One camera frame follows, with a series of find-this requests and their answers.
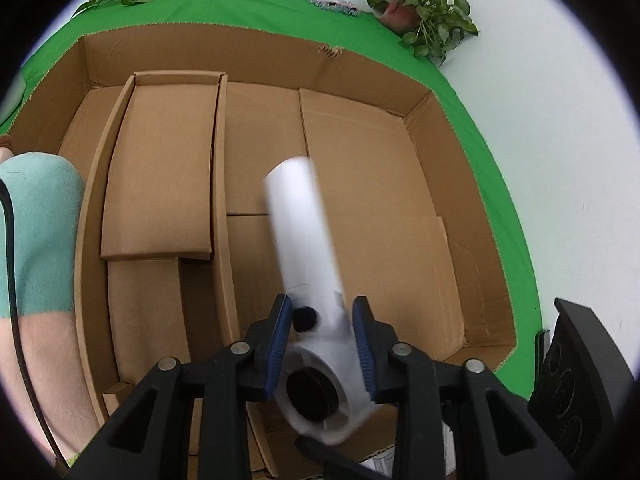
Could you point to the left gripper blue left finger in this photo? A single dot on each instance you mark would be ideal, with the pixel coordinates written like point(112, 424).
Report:
point(277, 329)

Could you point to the small narrow cardboard box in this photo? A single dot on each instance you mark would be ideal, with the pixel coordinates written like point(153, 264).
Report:
point(170, 165)

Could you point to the large cardboard box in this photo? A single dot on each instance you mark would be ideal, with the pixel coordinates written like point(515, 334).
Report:
point(408, 226)

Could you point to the white hair dryer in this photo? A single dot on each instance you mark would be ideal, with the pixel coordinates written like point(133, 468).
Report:
point(321, 391)

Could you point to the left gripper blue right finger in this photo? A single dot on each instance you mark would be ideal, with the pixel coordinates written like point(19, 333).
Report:
point(362, 323)

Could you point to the right potted green plant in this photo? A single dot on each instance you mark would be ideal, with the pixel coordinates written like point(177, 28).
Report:
point(429, 28)

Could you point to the green tablecloth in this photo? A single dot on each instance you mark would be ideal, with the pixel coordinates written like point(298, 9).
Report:
point(363, 35)

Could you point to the colourful packet at back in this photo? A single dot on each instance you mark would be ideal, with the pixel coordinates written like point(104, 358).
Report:
point(339, 6)

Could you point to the pink teal plush toy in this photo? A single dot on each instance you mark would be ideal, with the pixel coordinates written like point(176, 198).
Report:
point(41, 372)

